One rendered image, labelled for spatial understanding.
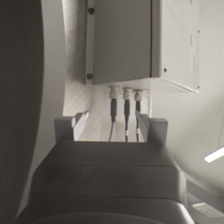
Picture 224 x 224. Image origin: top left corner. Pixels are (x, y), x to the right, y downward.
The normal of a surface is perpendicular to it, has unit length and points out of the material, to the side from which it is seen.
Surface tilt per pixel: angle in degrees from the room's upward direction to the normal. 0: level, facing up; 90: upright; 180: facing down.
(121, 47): 137
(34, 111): 130
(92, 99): 90
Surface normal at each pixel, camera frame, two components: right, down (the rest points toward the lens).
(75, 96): 0.75, 0.02
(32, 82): -0.66, -0.04
